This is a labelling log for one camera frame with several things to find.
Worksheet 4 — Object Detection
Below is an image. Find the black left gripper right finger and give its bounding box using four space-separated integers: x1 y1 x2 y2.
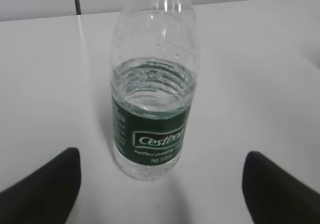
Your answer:
242 151 320 224

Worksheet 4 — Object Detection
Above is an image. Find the clear water bottle green label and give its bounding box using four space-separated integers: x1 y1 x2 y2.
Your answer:
110 0 200 181

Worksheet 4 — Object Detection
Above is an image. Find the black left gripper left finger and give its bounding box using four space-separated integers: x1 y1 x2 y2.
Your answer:
0 147 81 224

